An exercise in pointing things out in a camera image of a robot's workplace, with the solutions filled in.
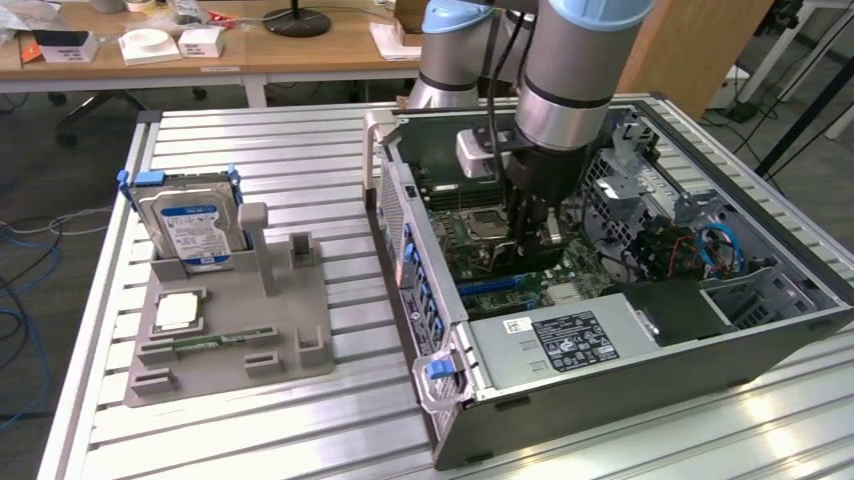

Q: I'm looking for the white paper stack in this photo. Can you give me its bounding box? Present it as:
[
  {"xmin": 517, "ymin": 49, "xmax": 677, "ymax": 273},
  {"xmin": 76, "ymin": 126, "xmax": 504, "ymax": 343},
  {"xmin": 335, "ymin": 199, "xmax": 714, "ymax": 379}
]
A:
[{"xmin": 370, "ymin": 22, "xmax": 426, "ymax": 62}]

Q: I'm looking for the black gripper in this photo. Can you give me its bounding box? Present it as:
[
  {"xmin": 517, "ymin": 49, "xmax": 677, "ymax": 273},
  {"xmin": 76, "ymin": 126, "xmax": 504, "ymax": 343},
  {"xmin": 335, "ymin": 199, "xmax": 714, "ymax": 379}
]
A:
[{"xmin": 503, "ymin": 144, "xmax": 590, "ymax": 205}]

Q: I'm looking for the white floor cable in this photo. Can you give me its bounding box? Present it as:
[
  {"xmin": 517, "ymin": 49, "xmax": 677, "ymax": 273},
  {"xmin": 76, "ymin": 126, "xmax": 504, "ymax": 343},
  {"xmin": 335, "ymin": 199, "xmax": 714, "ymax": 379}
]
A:
[{"xmin": 5, "ymin": 207, "xmax": 112, "ymax": 236}]

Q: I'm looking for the green motherboard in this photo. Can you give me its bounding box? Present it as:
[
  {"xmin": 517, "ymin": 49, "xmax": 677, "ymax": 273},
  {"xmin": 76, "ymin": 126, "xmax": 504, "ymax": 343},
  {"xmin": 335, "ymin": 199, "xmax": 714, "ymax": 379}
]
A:
[{"xmin": 419, "ymin": 182, "xmax": 629, "ymax": 321}]

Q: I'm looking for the grey plastic parts rack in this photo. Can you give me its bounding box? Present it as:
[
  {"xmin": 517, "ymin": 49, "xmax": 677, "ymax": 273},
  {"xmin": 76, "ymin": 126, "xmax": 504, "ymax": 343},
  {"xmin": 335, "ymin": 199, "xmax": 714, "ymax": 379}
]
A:
[{"xmin": 123, "ymin": 202, "xmax": 339, "ymax": 409}]

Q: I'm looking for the small white cardboard box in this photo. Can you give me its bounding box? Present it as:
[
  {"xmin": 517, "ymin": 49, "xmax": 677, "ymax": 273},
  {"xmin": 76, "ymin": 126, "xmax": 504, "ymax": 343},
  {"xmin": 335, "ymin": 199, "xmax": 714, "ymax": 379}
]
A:
[{"xmin": 178, "ymin": 27, "xmax": 227, "ymax": 59}]

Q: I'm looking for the white box black top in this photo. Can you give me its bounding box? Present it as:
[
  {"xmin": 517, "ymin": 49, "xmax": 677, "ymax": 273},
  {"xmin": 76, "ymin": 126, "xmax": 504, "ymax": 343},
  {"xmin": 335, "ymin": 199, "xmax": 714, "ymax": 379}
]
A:
[{"xmin": 31, "ymin": 29, "xmax": 100, "ymax": 64}]

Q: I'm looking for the grey power supply unit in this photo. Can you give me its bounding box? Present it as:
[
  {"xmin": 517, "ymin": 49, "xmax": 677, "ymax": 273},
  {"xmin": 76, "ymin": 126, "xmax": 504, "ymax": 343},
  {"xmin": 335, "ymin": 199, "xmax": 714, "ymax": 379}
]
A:
[{"xmin": 470, "ymin": 293, "xmax": 661, "ymax": 391}]

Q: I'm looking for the green RAM stick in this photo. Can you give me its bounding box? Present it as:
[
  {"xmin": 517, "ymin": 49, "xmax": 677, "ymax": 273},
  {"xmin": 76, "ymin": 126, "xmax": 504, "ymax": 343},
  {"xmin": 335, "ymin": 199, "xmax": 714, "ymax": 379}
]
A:
[{"xmin": 143, "ymin": 333, "xmax": 254, "ymax": 354}]

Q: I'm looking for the black round lamp base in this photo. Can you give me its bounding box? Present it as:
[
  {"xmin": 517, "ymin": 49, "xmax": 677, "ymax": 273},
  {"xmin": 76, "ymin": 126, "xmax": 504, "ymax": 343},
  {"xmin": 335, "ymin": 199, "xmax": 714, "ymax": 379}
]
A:
[{"xmin": 263, "ymin": 0, "xmax": 334, "ymax": 38}]

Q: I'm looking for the silver chipset heatsink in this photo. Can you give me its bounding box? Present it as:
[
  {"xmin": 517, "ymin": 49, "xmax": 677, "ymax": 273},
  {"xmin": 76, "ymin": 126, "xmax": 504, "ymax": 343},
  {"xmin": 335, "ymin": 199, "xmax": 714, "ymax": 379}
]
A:
[{"xmin": 546, "ymin": 284, "xmax": 590, "ymax": 304}]

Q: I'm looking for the silver CPU chip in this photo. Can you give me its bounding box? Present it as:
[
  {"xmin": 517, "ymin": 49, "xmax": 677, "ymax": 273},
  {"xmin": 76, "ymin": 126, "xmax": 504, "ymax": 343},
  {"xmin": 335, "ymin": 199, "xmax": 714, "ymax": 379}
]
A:
[{"xmin": 152, "ymin": 294, "xmax": 203, "ymax": 334}]

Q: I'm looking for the wooden desk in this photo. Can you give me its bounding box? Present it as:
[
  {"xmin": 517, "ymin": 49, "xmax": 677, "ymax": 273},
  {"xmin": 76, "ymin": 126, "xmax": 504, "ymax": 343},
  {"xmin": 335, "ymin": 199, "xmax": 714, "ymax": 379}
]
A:
[
  {"xmin": 244, "ymin": 0, "xmax": 522, "ymax": 109},
  {"xmin": 0, "ymin": 0, "xmax": 250, "ymax": 109}
]

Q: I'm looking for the clear plastic bag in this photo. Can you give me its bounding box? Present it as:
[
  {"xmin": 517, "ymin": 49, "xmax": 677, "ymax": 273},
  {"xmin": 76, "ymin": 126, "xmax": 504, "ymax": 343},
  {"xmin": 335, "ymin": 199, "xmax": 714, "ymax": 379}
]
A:
[{"xmin": 0, "ymin": 0, "xmax": 65, "ymax": 46}]

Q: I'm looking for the blue floor cable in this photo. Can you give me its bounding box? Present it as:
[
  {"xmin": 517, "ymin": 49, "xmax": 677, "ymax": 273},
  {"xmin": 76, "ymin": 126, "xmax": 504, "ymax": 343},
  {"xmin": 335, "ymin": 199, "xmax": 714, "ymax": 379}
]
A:
[{"xmin": 0, "ymin": 224, "xmax": 65, "ymax": 431}]

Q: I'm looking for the black stand pole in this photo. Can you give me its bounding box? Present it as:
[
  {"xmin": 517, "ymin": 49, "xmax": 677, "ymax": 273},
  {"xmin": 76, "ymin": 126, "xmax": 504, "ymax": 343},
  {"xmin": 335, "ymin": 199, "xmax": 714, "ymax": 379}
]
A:
[{"xmin": 753, "ymin": 0, "xmax": 854, "ymax": 176}]

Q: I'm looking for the silver CPU socket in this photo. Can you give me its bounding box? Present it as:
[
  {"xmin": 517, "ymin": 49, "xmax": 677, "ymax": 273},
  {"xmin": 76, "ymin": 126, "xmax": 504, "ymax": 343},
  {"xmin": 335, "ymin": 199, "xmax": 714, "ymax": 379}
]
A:
[{"xmin": 463, "ymin": 205, "xmax": 515, "ymax": 244}]

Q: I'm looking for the brown cardboard box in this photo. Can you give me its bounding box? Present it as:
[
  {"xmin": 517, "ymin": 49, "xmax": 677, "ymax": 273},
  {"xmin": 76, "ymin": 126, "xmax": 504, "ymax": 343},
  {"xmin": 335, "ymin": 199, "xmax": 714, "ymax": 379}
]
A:
[{"xmin": 392, "ymin": 0, "xmax": 428, "ymax": 36}]

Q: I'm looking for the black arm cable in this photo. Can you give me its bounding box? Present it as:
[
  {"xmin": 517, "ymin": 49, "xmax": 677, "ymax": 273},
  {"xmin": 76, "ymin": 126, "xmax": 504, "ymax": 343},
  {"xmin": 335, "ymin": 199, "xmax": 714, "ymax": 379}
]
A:
[{"xmin": 483, "ymin": 0, "xmax": 537, "ymax": 187}]

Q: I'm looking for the blue wire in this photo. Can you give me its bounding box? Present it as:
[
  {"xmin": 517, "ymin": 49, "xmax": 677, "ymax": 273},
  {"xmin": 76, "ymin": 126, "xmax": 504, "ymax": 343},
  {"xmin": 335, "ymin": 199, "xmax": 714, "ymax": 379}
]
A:
[{"xmin": 695, "ymin": 223, "xmax": 747, "ymax": 279}]

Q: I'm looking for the hard disk blue carrier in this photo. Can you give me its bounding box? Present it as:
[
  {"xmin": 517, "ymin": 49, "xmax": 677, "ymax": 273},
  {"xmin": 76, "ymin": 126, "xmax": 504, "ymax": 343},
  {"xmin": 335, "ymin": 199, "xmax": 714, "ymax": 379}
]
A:
[{"xmin": 116, "ymin": 169, "xmax": 252, "ymax": 275}]

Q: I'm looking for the office chair base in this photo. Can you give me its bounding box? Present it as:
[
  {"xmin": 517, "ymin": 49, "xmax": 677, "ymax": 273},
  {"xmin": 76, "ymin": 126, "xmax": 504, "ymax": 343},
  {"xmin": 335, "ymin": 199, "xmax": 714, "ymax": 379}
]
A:
[{"xmin": 52, "ymin": 89, "xmax": 152, "ymax": 149}]

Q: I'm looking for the white box with tape roll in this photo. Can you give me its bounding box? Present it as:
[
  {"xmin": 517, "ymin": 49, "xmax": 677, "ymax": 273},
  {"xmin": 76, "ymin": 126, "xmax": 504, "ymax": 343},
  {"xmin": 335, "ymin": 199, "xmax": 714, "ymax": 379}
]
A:
[{"xmin": 118, "ymin": 28, "xmax": 184, "ymax": 67}]

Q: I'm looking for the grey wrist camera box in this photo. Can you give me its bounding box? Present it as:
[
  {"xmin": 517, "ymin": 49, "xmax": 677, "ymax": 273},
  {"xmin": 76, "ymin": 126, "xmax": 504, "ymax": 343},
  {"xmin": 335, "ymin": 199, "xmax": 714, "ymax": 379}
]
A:
[{"xmin": 455, "ymin": 128, "xmax": 521, "ymax": 179}]

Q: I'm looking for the blue expansion slot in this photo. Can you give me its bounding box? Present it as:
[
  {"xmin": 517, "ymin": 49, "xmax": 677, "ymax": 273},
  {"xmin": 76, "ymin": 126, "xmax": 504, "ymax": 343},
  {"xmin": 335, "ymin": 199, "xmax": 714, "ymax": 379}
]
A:
[{"xmin": 456, "ymin": 277, "xmax": 523, "ymax": 297}]

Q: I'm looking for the grey open PC case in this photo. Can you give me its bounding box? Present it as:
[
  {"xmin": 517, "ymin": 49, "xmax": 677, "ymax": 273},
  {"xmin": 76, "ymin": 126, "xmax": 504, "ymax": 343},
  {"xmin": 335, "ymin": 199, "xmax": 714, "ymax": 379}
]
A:
[{"xmin": 362, "ymin": 94, "xmax": 854, "ymax": 474}]

